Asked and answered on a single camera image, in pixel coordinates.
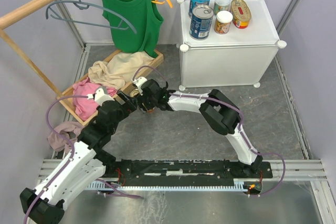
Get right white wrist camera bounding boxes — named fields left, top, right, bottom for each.
left=132, top=77, right=147, bottom=90

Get white slotted cable duct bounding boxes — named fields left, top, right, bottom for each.
left=86, top=178, right=250, bottom=191

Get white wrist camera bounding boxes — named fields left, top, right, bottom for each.
left=132, top=77, right=147, bottom=90
left=87, top=86, right=114, bottom=106

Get pink cloth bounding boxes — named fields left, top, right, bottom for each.
left=72, top=81, right=118, bottom=121

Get beige cloth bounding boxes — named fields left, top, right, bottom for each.
left=88, top=51, right=154, bottom=90

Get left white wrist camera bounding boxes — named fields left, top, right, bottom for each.
left=87, top=86, right=114, bottom=106

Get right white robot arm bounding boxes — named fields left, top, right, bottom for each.
left=132, top=77, right=263, bottom=177

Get wooden clothes rack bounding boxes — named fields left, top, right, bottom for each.
left=0, top=0, right=140, bottom=96

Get dark blue tin can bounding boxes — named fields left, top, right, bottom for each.
left=190, top=5, right=214, bottom=40

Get green tank top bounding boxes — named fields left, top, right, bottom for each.
left=101, top=0, right=164, bottom=58

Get white plastic cube cabinet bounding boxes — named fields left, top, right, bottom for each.
left=177, top=0, right=287, bottom=88

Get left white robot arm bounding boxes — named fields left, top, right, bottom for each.
left=20, top=87, right=137, bottom=223

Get small cup white lid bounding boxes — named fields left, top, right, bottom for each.
left=214, top=10, right=233, bottom=34

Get wooden tray base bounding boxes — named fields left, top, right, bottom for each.
left=60, top=50, right=164, bottom=126

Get oval sardine tin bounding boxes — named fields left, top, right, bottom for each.
left=130, top=89, right=154, bottom=113
left=230, top=0, right=251, bottom=29

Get mauve cloth on floor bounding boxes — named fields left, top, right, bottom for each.
left=47, top=121, right=83, bottom=154

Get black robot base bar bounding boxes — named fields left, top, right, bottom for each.
left=93, top=159, right=273, bottom=186

